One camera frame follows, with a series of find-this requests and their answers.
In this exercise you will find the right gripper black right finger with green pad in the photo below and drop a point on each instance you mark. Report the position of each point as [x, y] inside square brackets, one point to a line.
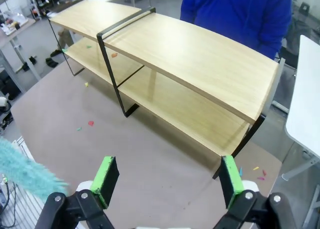
[231, 181]

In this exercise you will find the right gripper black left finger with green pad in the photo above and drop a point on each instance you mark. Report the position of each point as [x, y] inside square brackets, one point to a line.
[107, 181]

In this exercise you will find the teal fluffy duster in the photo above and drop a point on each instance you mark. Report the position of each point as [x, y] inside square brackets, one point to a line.
[22, 169]

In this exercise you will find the white side table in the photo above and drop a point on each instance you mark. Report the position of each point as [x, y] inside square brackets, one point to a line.
[307, 101]

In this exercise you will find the orange paper scrap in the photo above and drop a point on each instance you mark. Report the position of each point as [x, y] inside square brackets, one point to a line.
[114, 55]

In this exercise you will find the black shoe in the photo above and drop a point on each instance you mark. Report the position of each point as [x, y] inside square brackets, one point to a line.
[51, 62]

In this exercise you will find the black box under desk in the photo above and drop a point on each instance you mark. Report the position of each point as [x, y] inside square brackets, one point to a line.
[8, 86]

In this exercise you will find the background person khaki leg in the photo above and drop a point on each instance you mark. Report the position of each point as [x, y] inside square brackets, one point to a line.
[64, 39]

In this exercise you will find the person in blue jacket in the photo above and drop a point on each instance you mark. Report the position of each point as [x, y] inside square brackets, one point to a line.
[237, 16]

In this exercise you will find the grey desk with metal legs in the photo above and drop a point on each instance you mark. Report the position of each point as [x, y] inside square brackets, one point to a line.
[7, 40]

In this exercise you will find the white tray with tools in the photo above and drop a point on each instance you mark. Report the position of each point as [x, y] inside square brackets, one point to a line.
[11, 26]

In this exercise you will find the black step stool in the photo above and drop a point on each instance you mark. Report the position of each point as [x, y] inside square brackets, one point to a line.
[305, 9]

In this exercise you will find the white slotted base plate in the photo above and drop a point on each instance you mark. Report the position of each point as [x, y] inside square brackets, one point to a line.
[27, 211]

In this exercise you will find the wide wooden shelf black frame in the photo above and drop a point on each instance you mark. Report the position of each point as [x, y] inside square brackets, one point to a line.
[187, 54]

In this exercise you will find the narrow wooden shelf thin frame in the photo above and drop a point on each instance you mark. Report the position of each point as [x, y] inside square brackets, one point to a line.
[80, 16]

